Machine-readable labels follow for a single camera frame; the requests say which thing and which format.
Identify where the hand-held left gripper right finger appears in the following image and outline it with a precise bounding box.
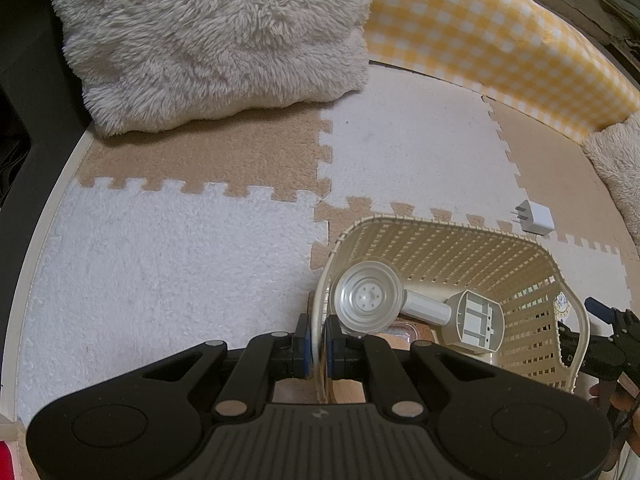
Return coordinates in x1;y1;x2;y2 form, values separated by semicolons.
325;315;496;418

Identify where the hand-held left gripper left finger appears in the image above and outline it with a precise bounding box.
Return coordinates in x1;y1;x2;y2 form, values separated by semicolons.
142;312;313;418

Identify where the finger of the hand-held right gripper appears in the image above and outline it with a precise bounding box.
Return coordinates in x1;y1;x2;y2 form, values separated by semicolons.
556;321;628;378
584;297;640;346

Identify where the small round labelled tin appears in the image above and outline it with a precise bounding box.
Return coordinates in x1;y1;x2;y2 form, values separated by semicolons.
552;290;573;321

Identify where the white shower head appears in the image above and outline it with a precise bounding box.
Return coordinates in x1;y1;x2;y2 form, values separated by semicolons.
332;257;505;356

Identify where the clear plastic container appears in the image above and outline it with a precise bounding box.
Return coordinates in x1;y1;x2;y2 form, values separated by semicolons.
387;322;418;348

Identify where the white charger plug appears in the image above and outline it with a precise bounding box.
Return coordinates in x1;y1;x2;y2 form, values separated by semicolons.
515;199;555;237

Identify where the cream plastic basket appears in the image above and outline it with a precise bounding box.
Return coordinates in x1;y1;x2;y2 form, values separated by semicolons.
310;214;591;403

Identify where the person's right hand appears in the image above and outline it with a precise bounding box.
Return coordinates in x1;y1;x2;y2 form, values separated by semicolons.
589;382;633;413

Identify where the white fluffy pillow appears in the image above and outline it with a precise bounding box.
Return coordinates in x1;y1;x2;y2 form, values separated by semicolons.
581;112;640;256

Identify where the beige and white puzzle mat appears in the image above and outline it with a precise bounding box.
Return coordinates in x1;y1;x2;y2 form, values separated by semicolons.
15;60;640;426

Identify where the cream mat border strip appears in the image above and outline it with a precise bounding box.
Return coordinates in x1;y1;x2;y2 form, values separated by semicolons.
0;125;96;426

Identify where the yellow checked bumper cushion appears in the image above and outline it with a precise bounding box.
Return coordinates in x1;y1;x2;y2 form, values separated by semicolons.
362;0;640;143

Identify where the dark cluttered shelf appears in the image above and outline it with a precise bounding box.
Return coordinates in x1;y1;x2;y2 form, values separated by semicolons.
592;0;640;61

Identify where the red object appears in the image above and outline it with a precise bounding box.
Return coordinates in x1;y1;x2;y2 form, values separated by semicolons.
0;440;21;480

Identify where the grey-white fluffy pillow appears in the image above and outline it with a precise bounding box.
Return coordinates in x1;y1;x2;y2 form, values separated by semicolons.
50;0;383;138

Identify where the black furniture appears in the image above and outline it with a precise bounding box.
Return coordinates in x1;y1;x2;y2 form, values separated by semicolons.
0;0;93;211

